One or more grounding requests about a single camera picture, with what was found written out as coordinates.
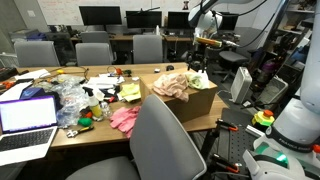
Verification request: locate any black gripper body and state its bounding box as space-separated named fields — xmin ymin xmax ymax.
xmin=193 ymin=45 xmax=210 ymax=62

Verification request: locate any light green cloth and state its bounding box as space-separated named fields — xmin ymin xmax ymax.
xmin=184 ymin=69 xmax=211 ymax=91

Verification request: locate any light pink cloth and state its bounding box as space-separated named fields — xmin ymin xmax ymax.
xmin=152 ymin=72 xmax=190 ymax=103

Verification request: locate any large cardboard box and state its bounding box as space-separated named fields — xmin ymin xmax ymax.
xmin=139 ymin=67 xmax=218 ymax=124

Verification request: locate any grey office chair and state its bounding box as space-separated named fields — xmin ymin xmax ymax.
xmin=132 ymin=34 xmax=164 ymax=65
xmin=13 ymin=40 xmax=61 ymax=68
xmin=75 ymin=42 xmax=114 ymax=67
xmin=79 ymin=30 xmax=116 ymax=46

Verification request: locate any black office chair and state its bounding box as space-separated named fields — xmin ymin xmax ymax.
xmin=44 ymin=31 xmax=78 ymax=66

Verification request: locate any blue box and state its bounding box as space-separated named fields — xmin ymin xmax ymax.
xmin=19 ymin=87 xmax=46 ymax=100

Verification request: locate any black computer monitor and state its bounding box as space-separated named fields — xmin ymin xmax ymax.
xmin=167 ymin=11 xmax=193 ymax=30
xmin=218 ymin=12 xmax=240 ymax=32
xmin=79 ymin=5 xmax=123 ymax=27
xmin=125 ymin=10 xmax=163 ymax=29

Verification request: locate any white space heater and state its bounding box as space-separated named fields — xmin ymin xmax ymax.
xmin=229 ymin=66 xmax=253 ymax=105

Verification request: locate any maroon bottle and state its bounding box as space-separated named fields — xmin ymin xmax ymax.
xmin=261 ymin=59 xmax=278 ymax=84

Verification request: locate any yellow cloth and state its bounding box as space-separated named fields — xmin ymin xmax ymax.
xmin=118 ymin=82 xmax=143 ymax=103

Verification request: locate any white mesh bin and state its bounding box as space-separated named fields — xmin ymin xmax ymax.
xmin=258 ymin=75 xmax=289 ymax=105

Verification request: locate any wooden desk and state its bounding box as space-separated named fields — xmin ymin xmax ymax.
xmin=69 ymin=34 xmax=194 ymax=43

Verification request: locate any yellow red emergency stop button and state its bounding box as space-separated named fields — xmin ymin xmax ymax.
xmin=251 ymin=109 xmax=276 ymax=128

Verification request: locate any black perforated board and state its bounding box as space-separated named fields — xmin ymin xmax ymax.
xmin=216 ymin=107 xmax=268 ymax=180

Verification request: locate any bright pink cloth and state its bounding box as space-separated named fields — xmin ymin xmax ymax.
xmin=109 ymin=105 xmax=142 ymax=139

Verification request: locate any white paper stack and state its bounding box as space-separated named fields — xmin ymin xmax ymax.
xmin=84 ymin=75 xmax=125 ymax=90

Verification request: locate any metal storage shelf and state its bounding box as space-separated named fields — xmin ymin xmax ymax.
xmin=259 ymin=0 xmax=316 ymax=88

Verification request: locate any small clear plastic bottle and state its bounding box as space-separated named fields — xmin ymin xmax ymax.
xmin=100 ymin=101 xmax=113 ymax=118

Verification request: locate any white cup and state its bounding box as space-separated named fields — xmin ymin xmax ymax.
xmin=94 ymin=89 xmax=106 ymax=101

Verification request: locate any spray bottle yellow liquid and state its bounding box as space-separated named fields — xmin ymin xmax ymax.
xmin=82 ymin=86 xmax=104 ymax=122

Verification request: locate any green ball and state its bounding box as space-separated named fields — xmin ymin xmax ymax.
xmin=77 ymin=117 xmax=94 ymax=128

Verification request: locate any clear plastic bag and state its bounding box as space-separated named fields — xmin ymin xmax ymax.
xmin=34 ymin=73 xmax=91 ymax=129

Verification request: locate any whiteboard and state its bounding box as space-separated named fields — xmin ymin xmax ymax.
xmin=36 ymin=0 xmax=201 ymax=27

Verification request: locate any white paper sheet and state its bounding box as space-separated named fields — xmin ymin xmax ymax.
xmin=14 ymin=68 xmax=51 ymax=81

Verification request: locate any silver laptop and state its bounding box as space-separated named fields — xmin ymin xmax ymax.
xmin=0 ymin=95 xmax=59 ymax=167

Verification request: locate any black tool case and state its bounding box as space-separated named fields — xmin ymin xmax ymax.
xmin=0 ymin=66 xmax=19 ymax=82

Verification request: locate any orange handled clamp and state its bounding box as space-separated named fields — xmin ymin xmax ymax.
xmin=214 ymin=118 xmax=239 ymax=133
xmin=211 ymin=153 xmax=243 ymax=174

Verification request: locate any yellow handled adjustable wrench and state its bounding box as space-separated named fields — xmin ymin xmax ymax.
xmin=65 ymin=125 xmax=95 ymax=139

